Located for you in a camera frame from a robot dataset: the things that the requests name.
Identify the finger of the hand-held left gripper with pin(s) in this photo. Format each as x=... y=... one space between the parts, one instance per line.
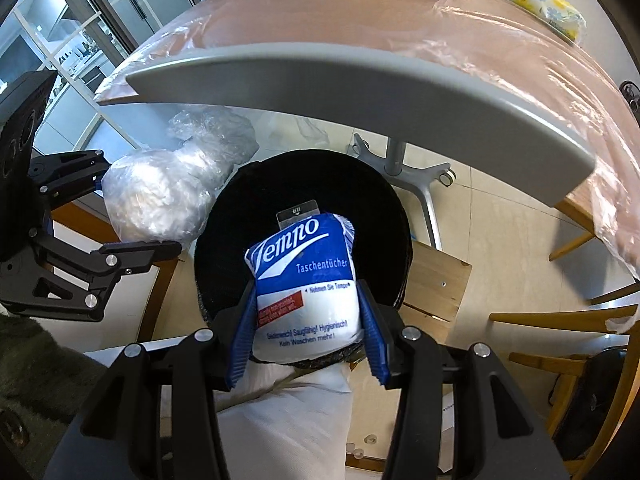
x=135 y=252
x=75 y=167

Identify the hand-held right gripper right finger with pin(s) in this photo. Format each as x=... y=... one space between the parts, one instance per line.
x=372 y=340

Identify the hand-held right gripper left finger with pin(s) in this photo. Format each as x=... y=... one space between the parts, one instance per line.
x=242 y=345

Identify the clear plastic bag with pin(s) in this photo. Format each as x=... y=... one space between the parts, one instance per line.
x=160 y=195

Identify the blue white tissue pack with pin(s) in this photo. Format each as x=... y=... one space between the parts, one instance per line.
x=305 y=300

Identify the black trash bin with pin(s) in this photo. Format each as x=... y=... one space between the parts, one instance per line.
x=300 y=185

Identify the white pillow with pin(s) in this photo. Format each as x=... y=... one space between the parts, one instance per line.
x=280 y=410

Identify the wooden board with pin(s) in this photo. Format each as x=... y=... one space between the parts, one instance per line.
x=435 y=285

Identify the glass sliding door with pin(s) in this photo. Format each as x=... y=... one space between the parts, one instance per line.
x=50 y=10

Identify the wooden chair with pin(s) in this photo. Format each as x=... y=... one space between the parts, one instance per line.
x=565 y=360

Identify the black bag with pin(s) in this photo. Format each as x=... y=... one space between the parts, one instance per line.
x=590 y=400

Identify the grey side table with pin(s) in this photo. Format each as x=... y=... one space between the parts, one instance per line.
x=350 y=85

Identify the clear plastic table cover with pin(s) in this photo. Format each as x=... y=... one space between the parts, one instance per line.
x=450 y=35

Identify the yellow tissue pack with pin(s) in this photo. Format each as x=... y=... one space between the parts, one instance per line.
x=547 y=2

